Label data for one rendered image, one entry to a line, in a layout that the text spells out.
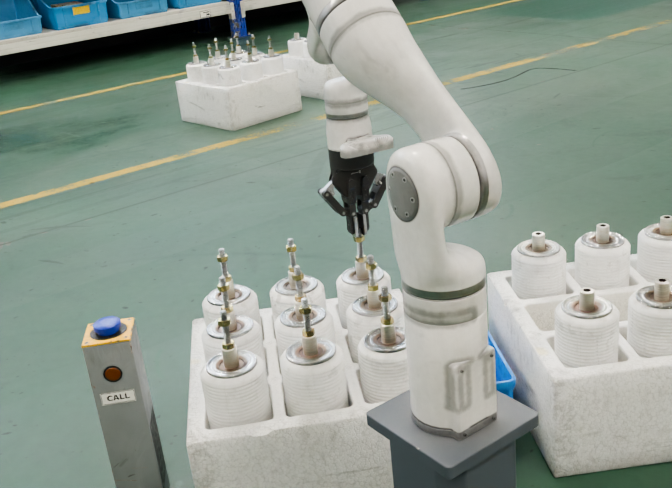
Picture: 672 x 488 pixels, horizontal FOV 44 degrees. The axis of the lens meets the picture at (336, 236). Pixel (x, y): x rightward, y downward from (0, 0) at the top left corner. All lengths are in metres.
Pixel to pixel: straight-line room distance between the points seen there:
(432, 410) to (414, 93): 0.35
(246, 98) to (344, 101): 2.27
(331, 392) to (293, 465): 0.12
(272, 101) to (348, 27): 2.75
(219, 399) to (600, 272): 0.72
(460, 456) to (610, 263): 0.69
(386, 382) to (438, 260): 0.42
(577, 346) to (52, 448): 0.94
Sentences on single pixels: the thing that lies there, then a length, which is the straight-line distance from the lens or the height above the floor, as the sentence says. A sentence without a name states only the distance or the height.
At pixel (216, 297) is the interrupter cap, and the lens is 1.46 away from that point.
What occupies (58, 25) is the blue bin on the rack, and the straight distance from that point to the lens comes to 5.69.
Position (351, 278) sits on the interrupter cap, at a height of 0.25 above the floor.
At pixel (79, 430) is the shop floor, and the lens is 1.67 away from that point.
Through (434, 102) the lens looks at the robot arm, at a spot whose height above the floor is 0.66.
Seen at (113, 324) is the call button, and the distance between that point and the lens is 1.26.
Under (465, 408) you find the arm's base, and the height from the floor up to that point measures 0.34.
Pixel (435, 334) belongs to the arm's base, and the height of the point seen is 0.43.
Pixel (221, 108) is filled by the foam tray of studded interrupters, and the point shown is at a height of 0.09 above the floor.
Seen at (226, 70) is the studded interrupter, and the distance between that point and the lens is 3.57.
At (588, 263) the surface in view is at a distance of 1.56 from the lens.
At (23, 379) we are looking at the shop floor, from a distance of 1.90.
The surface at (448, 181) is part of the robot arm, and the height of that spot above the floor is 0.60.
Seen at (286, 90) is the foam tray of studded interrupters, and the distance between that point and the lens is 3.72.
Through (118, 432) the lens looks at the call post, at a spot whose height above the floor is 0.16.
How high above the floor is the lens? 0.87
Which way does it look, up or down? 22 degrees down
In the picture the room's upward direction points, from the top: 6 degrees counter-clockwise
